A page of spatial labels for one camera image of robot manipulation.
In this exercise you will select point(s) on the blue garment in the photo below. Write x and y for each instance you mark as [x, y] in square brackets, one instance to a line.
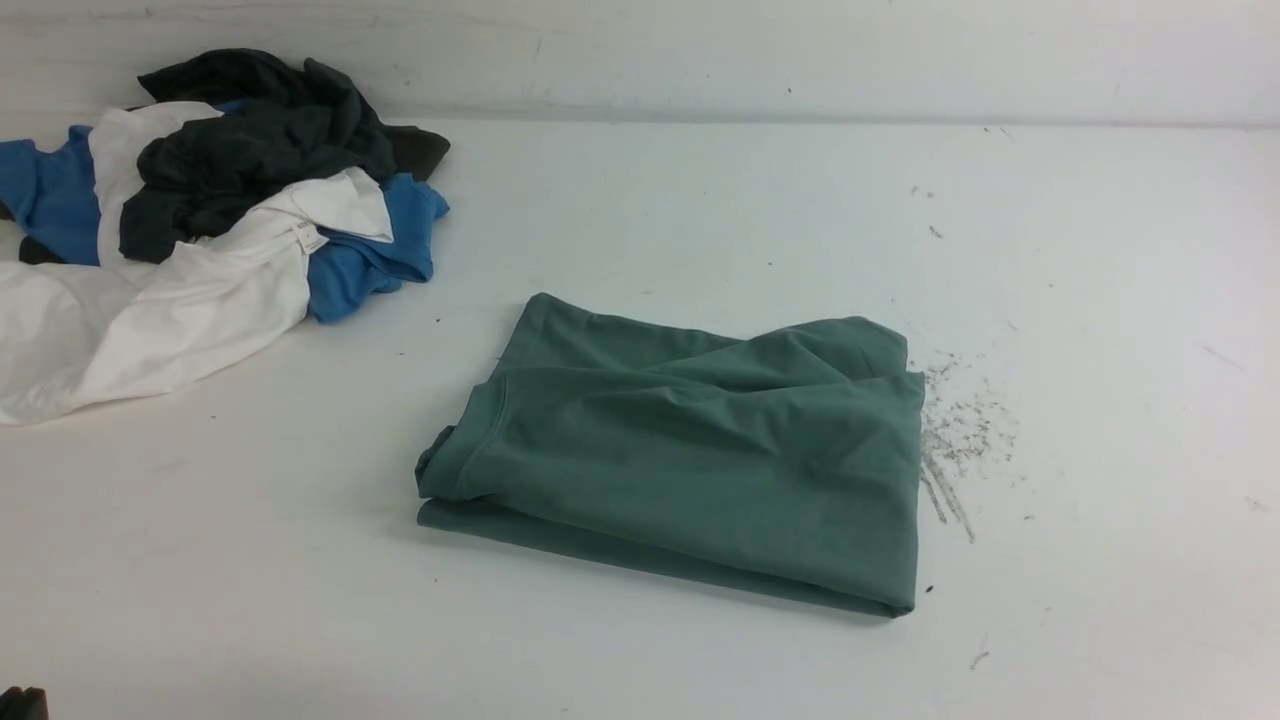
[346, 271]

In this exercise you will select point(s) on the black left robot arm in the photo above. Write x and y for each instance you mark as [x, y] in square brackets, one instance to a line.
[17, 703]

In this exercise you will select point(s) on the white garment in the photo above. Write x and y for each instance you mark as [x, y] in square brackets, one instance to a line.
[75, 335]

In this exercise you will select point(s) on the green long-sleeve top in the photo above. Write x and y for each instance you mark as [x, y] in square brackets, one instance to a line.
[787, 464]

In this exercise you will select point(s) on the dark grey garment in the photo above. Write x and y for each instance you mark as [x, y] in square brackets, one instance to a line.
[274, 125]

